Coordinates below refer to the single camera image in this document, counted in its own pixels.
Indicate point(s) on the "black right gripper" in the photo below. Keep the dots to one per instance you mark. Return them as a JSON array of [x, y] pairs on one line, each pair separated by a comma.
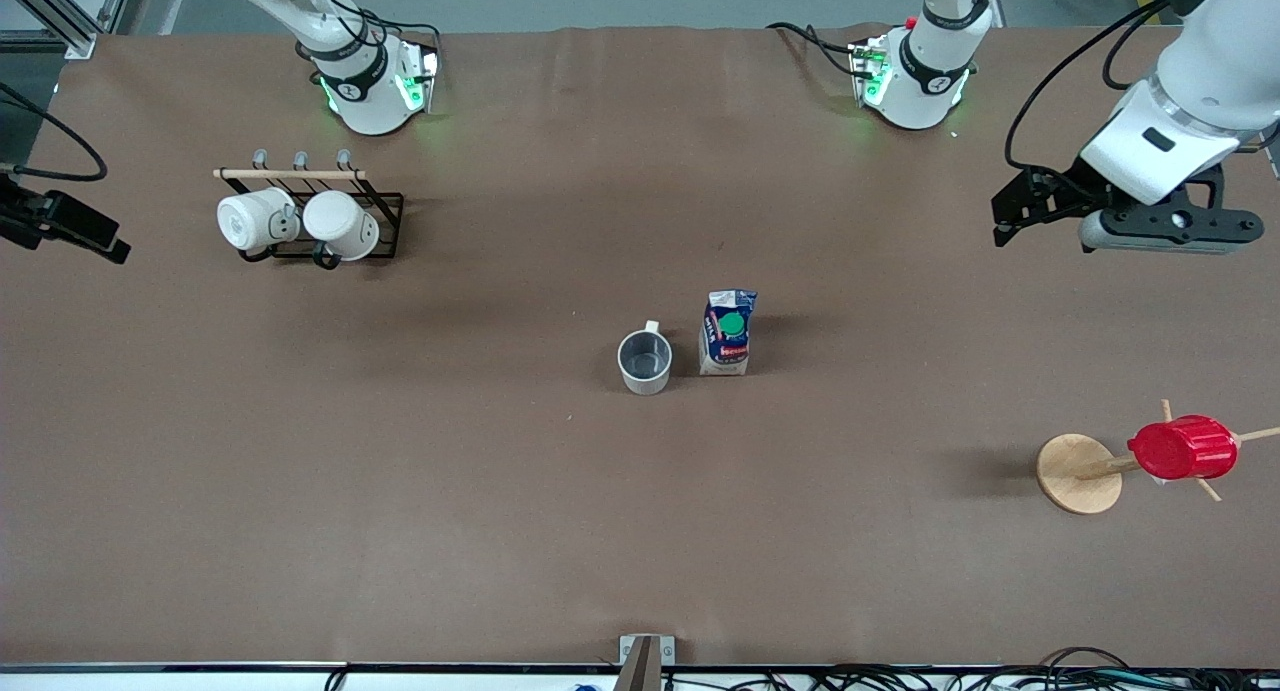
[[28, 216]]

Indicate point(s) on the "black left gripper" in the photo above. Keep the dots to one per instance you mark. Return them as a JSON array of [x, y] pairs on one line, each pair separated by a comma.
[[1058, 193]]

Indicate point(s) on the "blue white milk carton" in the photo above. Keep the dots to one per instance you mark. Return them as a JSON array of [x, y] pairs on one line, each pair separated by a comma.
[[728, 336]]

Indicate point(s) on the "ribbed grey mug HOME print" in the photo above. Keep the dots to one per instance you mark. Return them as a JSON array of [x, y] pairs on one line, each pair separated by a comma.
[[645, 363]]

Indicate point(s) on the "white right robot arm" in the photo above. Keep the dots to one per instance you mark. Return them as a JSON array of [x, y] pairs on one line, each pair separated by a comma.
[[362, 96]]

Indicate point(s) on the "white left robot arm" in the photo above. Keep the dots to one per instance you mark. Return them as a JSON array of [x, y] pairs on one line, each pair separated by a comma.
[[1205, 81]]

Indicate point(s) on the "red plastic cup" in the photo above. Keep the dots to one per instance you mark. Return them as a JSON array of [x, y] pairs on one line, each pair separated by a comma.
[[1185, 448]]

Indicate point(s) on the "white ribbed mug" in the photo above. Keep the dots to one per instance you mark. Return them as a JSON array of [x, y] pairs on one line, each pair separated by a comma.
[[340, 223], [252, 220]]

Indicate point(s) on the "wooden mug tree stand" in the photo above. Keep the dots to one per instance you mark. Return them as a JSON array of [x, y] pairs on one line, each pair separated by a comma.
[[1078, 474]]

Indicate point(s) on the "brown table cover sheet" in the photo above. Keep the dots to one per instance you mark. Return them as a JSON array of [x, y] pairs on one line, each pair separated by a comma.
[[640, 491]]

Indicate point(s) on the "aluminium frame profile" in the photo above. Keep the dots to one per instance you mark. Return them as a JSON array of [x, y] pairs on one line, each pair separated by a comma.
[[60, 16]]

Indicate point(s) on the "metal bracket with post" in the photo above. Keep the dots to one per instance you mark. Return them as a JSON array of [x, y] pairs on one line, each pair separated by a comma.
[[645, 661]]

